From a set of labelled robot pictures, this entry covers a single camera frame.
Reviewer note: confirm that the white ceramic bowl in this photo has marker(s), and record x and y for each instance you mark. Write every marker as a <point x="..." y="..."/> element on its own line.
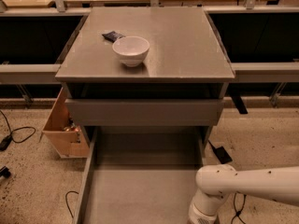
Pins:
<point x="131" y="50"/>

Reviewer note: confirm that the grey drawer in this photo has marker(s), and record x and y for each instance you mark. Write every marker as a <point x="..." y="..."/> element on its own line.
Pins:
<point x="91" y="112"/>
<point x="137" y="176"/>

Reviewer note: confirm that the black adapter left floor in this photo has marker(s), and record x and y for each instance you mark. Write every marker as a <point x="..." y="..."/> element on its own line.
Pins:
<point x="5" y="142"/>

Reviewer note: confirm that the grey metal rail frame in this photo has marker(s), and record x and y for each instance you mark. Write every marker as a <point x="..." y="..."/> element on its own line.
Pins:
<point x="28" y="72"/>

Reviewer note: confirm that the wooden box on floor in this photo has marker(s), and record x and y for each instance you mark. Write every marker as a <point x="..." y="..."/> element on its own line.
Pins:
<point x="66" y="138"/>

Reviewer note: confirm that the black object far left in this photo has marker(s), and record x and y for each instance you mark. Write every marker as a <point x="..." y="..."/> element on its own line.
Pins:
<point x="5" y="172"/>

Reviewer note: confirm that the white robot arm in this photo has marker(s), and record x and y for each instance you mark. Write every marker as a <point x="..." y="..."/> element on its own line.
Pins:
<point x="216" y="182"/>

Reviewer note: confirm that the grey top drawer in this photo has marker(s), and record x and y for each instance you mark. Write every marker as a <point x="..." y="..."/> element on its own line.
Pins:
<point x="91" y="112"/>

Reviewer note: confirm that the black power adapter right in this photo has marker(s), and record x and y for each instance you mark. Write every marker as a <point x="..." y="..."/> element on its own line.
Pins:
<point x="222" y="155"/>

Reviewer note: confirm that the grey drawer cabinet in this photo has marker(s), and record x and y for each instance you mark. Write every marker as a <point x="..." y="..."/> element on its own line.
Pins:
<point x="181" y="82"/>

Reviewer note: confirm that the dark blue snack packet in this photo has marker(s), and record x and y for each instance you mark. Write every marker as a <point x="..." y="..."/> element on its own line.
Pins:
<point x="112" y="36"/>

